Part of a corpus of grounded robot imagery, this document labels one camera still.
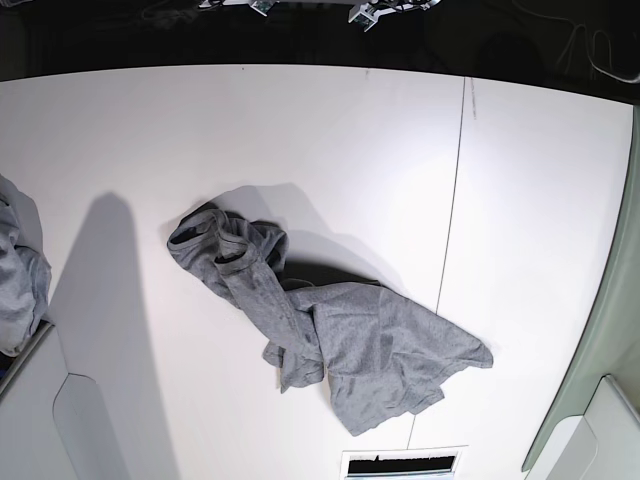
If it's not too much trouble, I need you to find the white bin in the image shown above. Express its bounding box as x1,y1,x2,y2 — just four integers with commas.
519,373,640,480
1,324,131,479

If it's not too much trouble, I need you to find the grey t-shirt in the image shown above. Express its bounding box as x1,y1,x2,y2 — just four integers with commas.
167,203,493,436

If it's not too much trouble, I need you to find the white bin right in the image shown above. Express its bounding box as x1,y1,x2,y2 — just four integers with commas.
519,373,640,480

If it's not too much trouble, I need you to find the white cable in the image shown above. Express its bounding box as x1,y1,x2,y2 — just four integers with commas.
514,0,640,84

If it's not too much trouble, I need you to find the grey clothes pile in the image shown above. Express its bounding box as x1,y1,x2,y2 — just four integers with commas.
1,177,51,357

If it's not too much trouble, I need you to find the white bin left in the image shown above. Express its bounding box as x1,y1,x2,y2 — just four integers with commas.
1,324,131,479

